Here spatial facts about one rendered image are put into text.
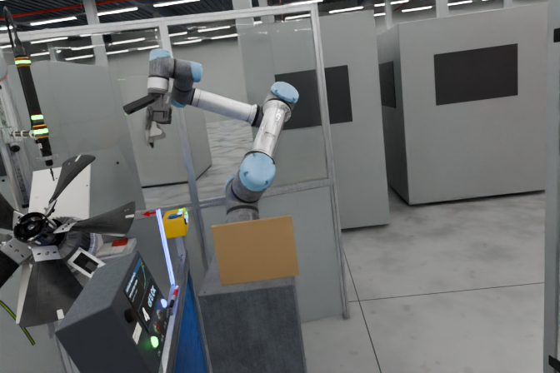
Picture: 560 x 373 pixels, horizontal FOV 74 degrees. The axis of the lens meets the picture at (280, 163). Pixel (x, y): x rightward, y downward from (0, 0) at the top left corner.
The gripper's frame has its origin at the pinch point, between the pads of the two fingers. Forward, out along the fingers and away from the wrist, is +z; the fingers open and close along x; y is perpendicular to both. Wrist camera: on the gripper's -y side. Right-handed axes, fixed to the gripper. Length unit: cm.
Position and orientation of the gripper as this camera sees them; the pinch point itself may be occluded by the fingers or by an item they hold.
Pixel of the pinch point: (147, 144)
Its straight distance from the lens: 146.2
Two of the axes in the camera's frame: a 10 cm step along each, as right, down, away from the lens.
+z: -0.5, 10.0, -0.6
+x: -1.5, 0.5, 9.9
